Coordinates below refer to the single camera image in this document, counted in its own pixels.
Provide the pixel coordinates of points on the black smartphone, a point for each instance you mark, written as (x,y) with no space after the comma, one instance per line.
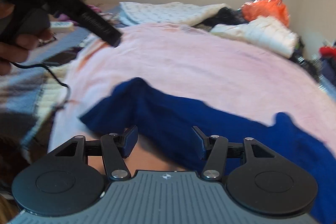
(63,57)

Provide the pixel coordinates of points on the pile of clothes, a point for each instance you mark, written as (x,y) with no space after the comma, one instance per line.
(321,69)

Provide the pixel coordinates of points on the orange plastic bag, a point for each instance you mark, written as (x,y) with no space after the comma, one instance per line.
(265,8)

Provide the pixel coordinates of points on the pink bed blanket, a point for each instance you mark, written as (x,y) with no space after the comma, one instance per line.
(227,75)

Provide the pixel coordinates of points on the white patterned quilt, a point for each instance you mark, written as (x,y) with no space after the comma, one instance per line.
(133,13)

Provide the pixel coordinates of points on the white remote control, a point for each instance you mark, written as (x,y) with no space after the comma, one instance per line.
(61,27)

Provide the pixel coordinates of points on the white puffer jacket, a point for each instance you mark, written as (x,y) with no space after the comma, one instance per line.
(267,33)

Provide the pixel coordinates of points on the person's left hand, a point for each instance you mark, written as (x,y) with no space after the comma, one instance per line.
(15,42)

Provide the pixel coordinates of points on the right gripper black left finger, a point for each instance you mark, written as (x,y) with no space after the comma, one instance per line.
(73,176)

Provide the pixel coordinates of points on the blue beaded sweater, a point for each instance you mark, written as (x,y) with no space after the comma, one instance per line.
(167,121)

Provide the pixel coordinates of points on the striped knit blanket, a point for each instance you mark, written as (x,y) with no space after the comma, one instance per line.
(20,89)

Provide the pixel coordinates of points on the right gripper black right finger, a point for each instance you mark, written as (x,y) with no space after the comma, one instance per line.
(255,177)

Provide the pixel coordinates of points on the dark patterned clothes heap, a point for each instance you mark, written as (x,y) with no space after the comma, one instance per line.
(225,16)

